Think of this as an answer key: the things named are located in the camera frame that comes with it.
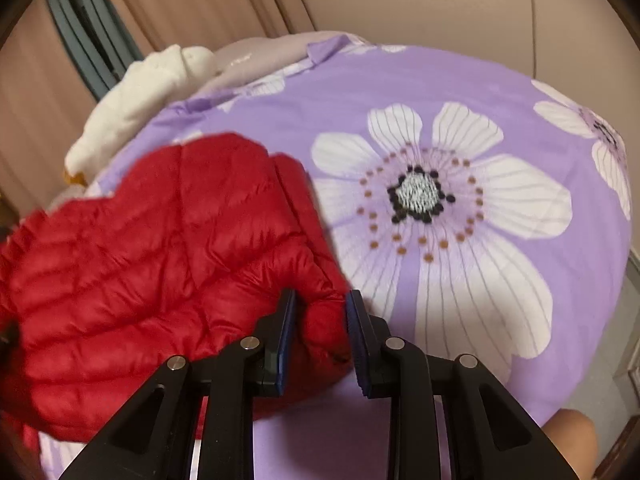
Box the purple floral bed sheet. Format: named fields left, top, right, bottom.
left=37, top=34, right=636, bottom=480

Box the blue curtain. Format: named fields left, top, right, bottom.
left=65, top=0, right=146, bottom=71
left=42, top=0, right=126, bottom=101

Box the white goose plush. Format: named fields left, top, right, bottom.
left=62, top=44, right=218, bottom=186

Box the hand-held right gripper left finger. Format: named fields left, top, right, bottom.
left=59, top=287, right=300, bottom=480

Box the person's leg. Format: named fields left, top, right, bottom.
left=542, top=406, right=599, bottom=480

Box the red down jacket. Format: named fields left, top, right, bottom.
left=0, top=131, right=353, bottom=443

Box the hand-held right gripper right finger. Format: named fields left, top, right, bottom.
left=346, top=289, right=581, bottom=480

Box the grey quilt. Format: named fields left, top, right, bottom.
left=190, top=30, right=351, bottom=96

